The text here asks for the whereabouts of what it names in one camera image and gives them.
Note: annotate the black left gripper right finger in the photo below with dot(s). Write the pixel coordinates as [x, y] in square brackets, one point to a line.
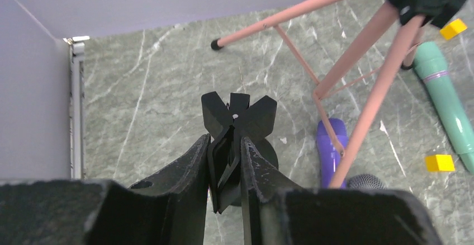
[278, 211]

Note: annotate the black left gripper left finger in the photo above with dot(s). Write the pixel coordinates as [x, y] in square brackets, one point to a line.
[168, 207]

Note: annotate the purple microphone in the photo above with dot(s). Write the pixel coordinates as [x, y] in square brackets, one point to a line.
[329, 157]

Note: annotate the pink music stand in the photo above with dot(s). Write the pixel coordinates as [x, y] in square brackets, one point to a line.
[412, 15]

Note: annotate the yellow cube near teal microphone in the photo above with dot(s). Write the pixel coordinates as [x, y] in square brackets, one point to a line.
[439, 163]

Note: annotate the teal green microphone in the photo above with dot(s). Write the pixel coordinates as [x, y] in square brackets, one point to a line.
[431, 67]

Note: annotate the yellow cube at back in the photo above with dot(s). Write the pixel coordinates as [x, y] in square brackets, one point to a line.
[453, 29]

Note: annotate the aluminium table edge rail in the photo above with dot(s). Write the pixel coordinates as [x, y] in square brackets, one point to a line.
[76, 108]

